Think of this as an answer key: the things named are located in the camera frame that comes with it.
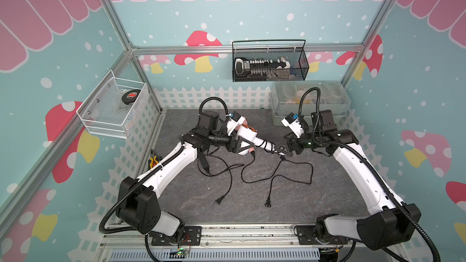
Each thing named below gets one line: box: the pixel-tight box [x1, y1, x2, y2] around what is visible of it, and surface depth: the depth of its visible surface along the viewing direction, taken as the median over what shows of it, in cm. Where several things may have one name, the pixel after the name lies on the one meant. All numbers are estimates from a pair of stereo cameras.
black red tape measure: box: [121, 89, 142, 105], surface depth 80 cm
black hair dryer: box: [199, 155, 210, 174], surface depth 96 cm
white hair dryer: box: [236, 124, 286, 156], surface depth 73 cm
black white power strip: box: [234, 57, 291, 79], surface depth 90 cm
